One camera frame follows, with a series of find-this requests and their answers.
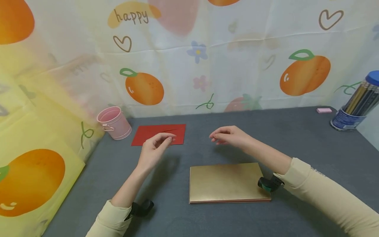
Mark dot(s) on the person's left hand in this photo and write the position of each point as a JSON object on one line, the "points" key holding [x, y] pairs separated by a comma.
{"points": [[151, 151]]}

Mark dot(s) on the person's right hand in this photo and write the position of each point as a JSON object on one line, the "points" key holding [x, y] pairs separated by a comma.
{"points": [[234, 136]]}

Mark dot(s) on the person's left index finger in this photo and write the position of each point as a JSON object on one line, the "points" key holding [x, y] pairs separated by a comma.
{"points": [[163, 135]]}

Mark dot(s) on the person's right index finger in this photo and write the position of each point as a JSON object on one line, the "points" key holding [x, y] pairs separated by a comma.
{"points": [[220, 130]]}

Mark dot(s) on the person's left thumb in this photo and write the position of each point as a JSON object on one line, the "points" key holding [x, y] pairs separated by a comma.
{"points": [[166, 141]]}

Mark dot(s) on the person's right thumb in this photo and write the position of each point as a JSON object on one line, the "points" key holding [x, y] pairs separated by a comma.
{"points": [[220, 142]]}

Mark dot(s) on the person's left forearm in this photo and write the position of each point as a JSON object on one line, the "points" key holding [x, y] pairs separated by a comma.
{"points": [[127, 191]]}

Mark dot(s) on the person's right forearm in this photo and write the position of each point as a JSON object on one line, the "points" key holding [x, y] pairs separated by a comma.
{"points": [[311, 184]]}

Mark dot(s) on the red envelope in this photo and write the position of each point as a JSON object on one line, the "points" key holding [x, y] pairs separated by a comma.
{"points": [[154, 131]]}

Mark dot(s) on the gold card stack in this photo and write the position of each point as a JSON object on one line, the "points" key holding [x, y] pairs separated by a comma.
{"points": [[225, 182]]}

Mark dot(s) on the pink metal bucket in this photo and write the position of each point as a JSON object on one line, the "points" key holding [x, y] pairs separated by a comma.
{"points": [[117, 124]]}

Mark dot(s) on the black wrist band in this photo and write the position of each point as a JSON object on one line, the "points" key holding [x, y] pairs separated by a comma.
{"points": [[270, 183]]}

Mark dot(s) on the pink eraser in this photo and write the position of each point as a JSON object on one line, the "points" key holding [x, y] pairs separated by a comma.
{"points": [[324, 110]]}

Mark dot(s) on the clear tub with blue lid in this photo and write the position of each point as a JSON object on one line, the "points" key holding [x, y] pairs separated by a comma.
{"points": [[345, 121]]}

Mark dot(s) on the bundle of pencils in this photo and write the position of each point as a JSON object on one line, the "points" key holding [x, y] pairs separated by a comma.
{"points": [[362, 98]]}

